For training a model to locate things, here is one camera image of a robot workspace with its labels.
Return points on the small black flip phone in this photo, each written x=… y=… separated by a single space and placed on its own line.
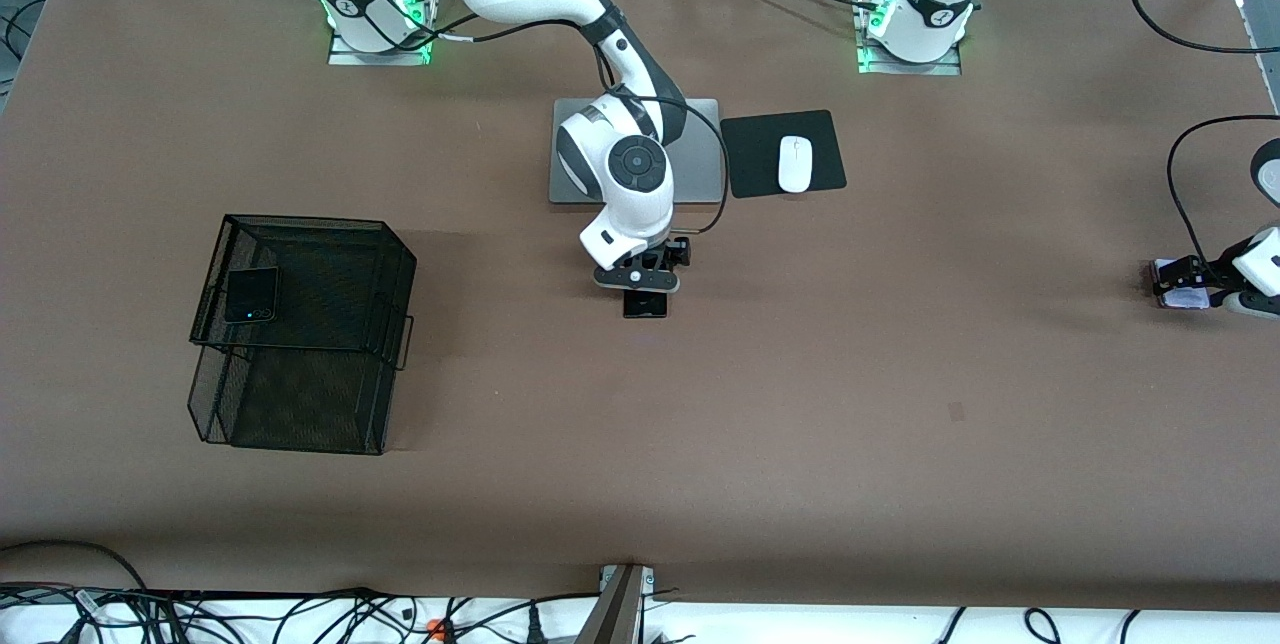
x=250 y=296

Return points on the silver closed laptop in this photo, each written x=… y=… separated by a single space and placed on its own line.
x=697 y=164

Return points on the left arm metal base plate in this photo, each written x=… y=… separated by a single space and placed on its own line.
x=910 y=68

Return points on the white computer mouse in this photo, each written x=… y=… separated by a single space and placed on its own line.
x=795 y=164

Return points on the black power plug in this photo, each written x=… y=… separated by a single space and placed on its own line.
x=533 y=624

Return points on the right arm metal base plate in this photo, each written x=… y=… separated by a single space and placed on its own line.
x=380 y=57

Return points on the black mouse pad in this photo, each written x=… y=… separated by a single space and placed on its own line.
x=750 y=154

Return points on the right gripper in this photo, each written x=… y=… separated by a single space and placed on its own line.
x=674 y=253

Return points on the long black smartphone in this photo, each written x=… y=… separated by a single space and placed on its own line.
x=645 y=306

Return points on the lavender flip phone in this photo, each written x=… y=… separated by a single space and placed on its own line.
x=1185 y=301

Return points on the grey metal camera mount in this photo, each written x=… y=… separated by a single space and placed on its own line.
x=615 y=614

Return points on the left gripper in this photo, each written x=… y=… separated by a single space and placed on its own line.
x=1195 y=273

